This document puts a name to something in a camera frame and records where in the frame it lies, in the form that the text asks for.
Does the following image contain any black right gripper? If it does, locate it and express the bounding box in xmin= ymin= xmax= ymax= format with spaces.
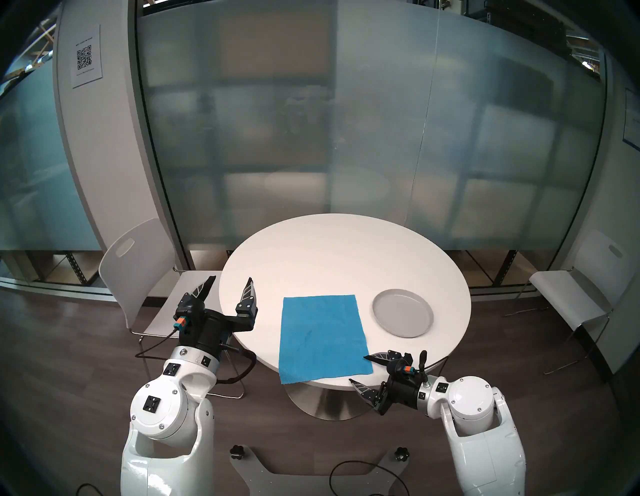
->
xmin=348 ymin=350 xmax=426 ymax=416

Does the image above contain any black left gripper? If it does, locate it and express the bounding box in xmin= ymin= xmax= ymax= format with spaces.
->
xmin=177 ymin=275 xmax=258 ymax=359

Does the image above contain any blue cloth napkin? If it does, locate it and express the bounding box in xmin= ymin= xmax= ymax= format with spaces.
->
xmin=278 ymin=294 xmax=374 ymax=385

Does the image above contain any grey round plate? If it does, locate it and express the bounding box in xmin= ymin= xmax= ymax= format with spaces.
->
xmin=372 ymin=288 xmax=434 ymax=338

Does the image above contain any white plastic chair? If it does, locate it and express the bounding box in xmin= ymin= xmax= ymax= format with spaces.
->
xmin=98 ymin=218 xmax=246 ymax=399
xmin=504 ymin=230 xmax=636 ymax=376

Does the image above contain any black shelving upright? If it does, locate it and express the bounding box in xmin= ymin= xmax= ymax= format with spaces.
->
xmin=492 ymin=250 xmax=519 ymax=289
xmin=64 ymin=252 xmax=87 ymax=289

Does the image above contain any white QR code sign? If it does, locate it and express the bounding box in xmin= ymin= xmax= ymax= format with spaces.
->
xmin=71 ymin=24 xmax=104 ymax=89

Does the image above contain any steel table pedestal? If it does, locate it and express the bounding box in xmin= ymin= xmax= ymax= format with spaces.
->
xmin=285 ymin=377 xmax=375 ymax=421

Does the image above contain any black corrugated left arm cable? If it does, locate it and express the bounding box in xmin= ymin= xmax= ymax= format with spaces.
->
xmin=215 ymin=345 xmax=258 ymax=386

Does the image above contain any grey metal robot base plate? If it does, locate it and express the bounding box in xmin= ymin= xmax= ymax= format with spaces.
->
xmin=230 ymin=446 xmax=410 ymax=496

